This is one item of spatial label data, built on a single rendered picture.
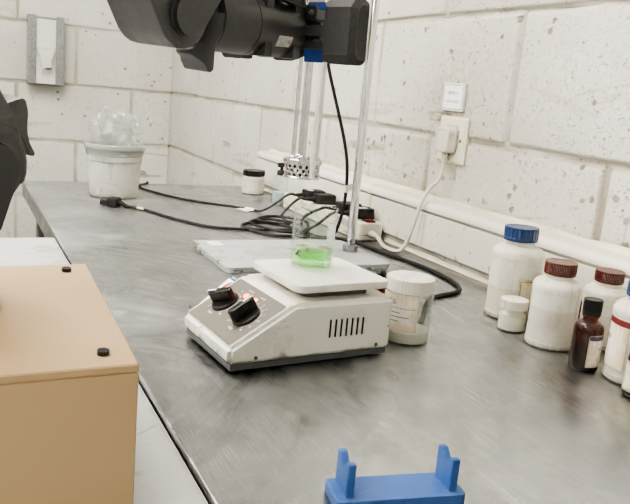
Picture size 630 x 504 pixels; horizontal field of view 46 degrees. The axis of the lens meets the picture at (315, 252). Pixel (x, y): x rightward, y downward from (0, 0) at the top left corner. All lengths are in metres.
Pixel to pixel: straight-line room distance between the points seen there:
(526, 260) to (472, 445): 0.42
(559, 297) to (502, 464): 0.34
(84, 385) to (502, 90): 0.99
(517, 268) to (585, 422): 0.33
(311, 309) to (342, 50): 0.27
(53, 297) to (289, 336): 0.27
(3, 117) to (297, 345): 0.39
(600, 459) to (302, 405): 0.27
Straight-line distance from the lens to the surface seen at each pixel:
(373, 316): 0.84
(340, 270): 0.87
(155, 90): 3.28
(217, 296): 0.84
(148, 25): 0.65
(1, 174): 0.56
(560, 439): 0.73
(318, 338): 0.80
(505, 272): 1.06
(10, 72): 3.19
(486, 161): 1.35
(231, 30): 0.70
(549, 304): 0.96
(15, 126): 0.57
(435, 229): 1.39
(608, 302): 1.00
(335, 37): 0.74
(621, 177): 1.13
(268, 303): 0.80
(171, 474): 0.59
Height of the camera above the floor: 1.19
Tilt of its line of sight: 12 degrees down
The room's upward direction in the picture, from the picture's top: 5 degrees clockwise
